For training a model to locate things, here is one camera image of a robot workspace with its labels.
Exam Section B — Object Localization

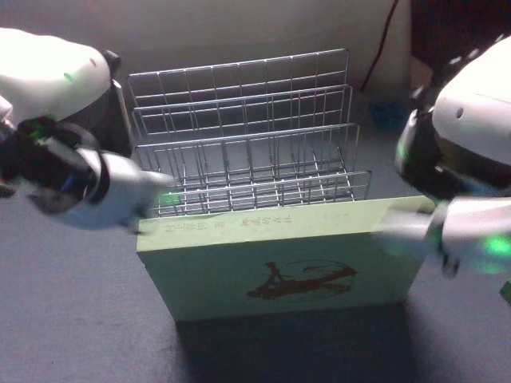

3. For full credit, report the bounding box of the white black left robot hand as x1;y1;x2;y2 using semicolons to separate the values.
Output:
59;148;179;237

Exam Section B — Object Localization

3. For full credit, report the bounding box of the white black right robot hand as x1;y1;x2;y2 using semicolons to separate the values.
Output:
370;193;511;280

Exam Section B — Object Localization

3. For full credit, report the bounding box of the light green book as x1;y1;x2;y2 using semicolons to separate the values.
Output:
135;195;436;323

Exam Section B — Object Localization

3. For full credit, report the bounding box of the small blue toy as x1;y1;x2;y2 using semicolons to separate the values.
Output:
370;101;408;129

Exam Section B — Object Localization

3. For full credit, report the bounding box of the dark cabinet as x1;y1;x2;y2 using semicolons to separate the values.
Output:
410;0;511;77

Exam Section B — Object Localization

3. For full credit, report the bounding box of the metal wire file rack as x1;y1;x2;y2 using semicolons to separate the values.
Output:
126;48;373;219

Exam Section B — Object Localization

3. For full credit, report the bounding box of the red cable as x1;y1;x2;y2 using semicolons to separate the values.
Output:
360;0;400;93

